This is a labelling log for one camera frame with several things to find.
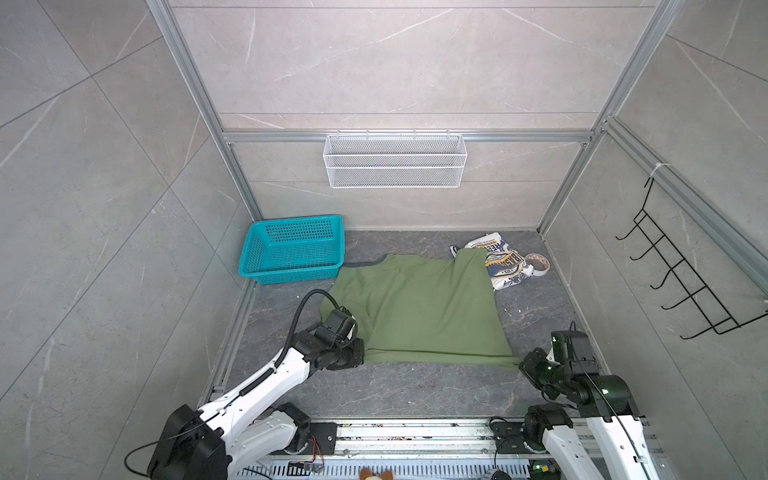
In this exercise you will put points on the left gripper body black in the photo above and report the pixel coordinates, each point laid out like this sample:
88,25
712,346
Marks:
349,354

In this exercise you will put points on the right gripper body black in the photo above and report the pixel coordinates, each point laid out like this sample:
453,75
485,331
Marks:
545,372

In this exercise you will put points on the green tank top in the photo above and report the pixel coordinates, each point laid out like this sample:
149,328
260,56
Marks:
411,309

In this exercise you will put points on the white tank top navy trim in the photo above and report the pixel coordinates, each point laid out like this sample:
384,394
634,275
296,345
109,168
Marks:
505,265

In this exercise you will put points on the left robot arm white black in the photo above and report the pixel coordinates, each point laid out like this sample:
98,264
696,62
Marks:
223,436

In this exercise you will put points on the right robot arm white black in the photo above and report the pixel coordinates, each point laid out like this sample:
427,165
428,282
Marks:
614,421

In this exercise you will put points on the teal plastic basket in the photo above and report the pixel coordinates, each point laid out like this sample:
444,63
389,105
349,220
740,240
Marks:
293,250

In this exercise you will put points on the roll of white tape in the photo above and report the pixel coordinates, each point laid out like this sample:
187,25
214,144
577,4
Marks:
537,265

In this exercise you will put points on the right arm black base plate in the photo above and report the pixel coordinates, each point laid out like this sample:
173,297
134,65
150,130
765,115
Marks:
513,437

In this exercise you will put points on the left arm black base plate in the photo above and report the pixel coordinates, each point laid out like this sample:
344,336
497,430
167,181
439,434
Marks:
319,438

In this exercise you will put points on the aluminium front rail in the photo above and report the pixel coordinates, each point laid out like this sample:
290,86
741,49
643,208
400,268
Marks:
436,435

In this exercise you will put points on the black wire hook rack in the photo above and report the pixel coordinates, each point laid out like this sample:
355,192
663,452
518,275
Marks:
717,318

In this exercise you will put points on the white wire mesh shelf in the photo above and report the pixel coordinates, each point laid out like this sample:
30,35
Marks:
368,161

